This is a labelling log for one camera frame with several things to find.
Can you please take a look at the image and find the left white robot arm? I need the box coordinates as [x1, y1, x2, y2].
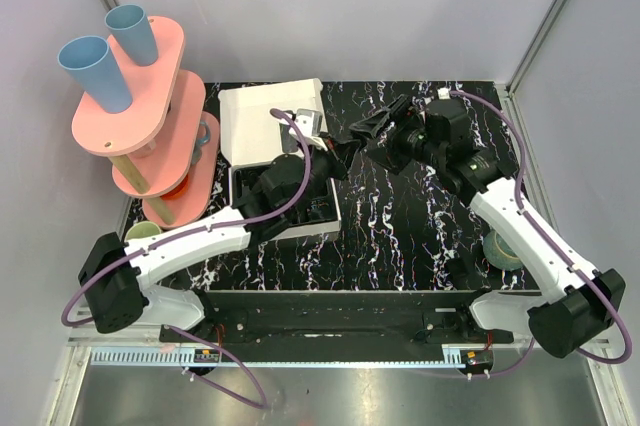
[78, 134, 363, 342]

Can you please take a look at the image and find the green ceramic bowl cup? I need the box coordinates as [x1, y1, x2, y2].
[482, 230, 523, 271]

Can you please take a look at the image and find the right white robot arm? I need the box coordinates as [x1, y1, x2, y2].
[349, 91, 626, 358]

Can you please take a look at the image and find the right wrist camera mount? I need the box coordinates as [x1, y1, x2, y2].
[437, 87, 455, 101]

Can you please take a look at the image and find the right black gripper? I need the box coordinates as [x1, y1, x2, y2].
[349, 94, 445, 176]

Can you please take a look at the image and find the far blue plastic cup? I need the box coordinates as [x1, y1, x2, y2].
[104, 4, 158, 66]

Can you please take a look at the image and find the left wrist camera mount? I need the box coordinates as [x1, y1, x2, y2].
[294, 109, 324, 148]

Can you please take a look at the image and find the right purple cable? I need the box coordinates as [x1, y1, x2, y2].
[449, 89, 634, 380]

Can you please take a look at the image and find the near blue plastic cup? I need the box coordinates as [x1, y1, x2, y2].
[57, 35, 133, 114]

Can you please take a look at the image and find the white clipper kit box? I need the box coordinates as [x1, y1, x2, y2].
[218, 78, 341, 240]

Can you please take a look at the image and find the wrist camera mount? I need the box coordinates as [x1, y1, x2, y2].
[294, 109, 324, 148]
[437, 87, 455, 101]

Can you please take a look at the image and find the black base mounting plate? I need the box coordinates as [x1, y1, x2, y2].
[188, 291, 513, 361]

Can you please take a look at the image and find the pink tiered wooden shelf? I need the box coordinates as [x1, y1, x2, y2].
[71, 16, 220, 229]

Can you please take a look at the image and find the blue plastic cup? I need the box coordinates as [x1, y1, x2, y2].
[57, 35, 133, 114]
[104, 4, 158, 66]

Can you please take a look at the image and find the light green cup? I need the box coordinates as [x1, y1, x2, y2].
[124, 220, 163, 242]

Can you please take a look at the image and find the blue mug on shelf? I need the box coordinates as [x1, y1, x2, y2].
[191, 120, 211, 165]

